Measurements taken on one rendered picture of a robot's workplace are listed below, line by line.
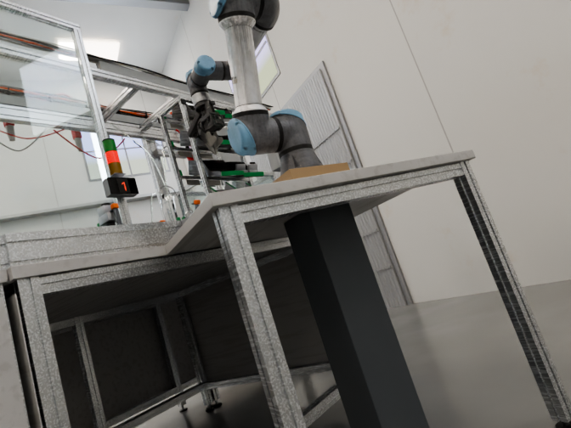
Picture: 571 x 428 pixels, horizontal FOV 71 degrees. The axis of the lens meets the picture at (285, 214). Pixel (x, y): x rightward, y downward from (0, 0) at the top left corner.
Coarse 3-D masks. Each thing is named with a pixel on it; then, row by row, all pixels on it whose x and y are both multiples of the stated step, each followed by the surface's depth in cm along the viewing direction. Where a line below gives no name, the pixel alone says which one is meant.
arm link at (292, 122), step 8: (280, 112) 129; (288, 112) 129; (296, 112) 130; (280, 120) 127; (288, 120) 128; (296, 120) 129; (280, 128) 125; (288, 128) 126; (296, 128) 128; (304, 128) 130; (280, 136) 125; (288, 136) 127; (296, 136) 127; (304, 136) 128; (280, 144) 127; (288, 144) 127; (296, 144) 127
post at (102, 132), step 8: (80, 32) 174; (80, 40) 173; (80, 48) 171; (80, 56) 170; (88, 64) 172; (88, 72) 170; (88, 80) 169; (88, 88) 167; (96, 96) 169; (96, 104) 168; (96, 112) 166; (96, 120) 165; (104, 128) 166; (104, 136) 165; (104, 152) 163; (120, 200) 160; (120, 208) 158; (120, 216) 158
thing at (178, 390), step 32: (96, 320) 266; (128, 320) 288; (160, 320) 301; (64, 352) 249; (96, 352) 263; (128, 352) 279; (160, 352) 297; (64, 384) 243; (128, 384) 272; (160, 384) 289; (192, 384) 303; (128, 416) 260
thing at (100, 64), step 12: (120, 72) 235; (132, 72) 242; (168, 84) 263; (180, 84) 272; (216, 96) 298; (228, 96) 310; (108, 120) 278; (120, 120) 285; (132, 120) 293; (144, 120) 302
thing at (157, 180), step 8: (144, 112) 312; (144, 144) 304; (152, 144) 306; (152, 152) 304; (152, 160) 301; (160, 160) 307; (152, 168) 300; (160, 168) 304; (152, 176) 300; (160, 176) 301; (160, 184) 299; (160, 200) 296
